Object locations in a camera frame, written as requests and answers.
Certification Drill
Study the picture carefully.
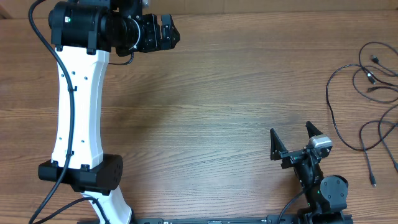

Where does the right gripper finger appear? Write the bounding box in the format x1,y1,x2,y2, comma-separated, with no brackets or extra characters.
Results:
270,129,288,161
305,121,323,138

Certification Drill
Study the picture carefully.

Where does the black USB cable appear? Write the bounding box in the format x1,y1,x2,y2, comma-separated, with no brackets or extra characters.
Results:
351,41,398,105
359,104,398,188
325,63,398,152

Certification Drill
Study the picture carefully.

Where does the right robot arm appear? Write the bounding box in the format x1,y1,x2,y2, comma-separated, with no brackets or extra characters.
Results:
264,121,354,224

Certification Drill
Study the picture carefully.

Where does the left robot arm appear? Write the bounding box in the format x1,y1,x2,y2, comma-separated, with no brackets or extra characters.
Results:
38,1,180,223

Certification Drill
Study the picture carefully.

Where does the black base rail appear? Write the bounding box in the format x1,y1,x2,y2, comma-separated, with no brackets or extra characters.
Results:
132,215,354,224

